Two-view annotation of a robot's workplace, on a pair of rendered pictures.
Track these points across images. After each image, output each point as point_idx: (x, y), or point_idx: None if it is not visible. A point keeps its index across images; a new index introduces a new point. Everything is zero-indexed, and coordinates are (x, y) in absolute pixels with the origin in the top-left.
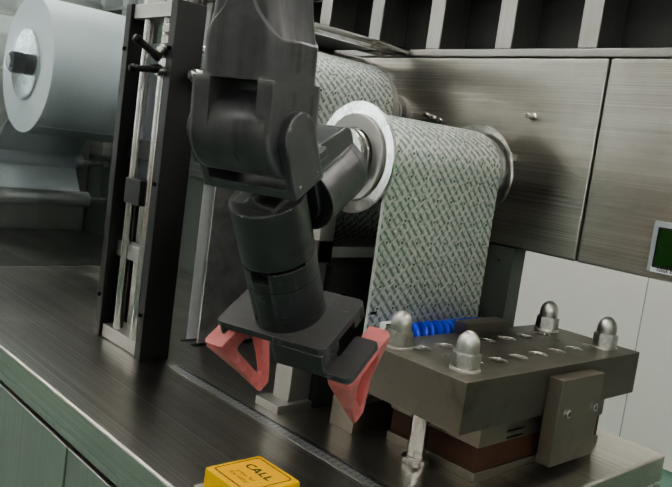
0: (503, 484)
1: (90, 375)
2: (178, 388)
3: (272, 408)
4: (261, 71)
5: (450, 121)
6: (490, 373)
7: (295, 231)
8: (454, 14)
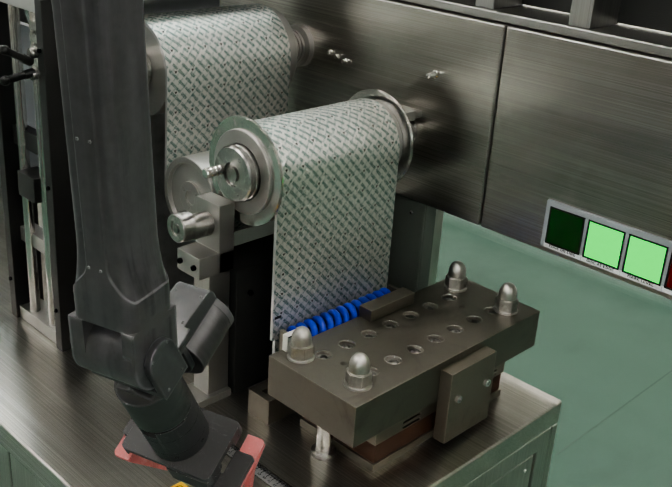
0: (400, 469)
1: (18, 382)
2: (104, 387)
3: None
4: (122, 328)
5: (355, 63)
6: (381, 386)
7: (171, 406)
8: None
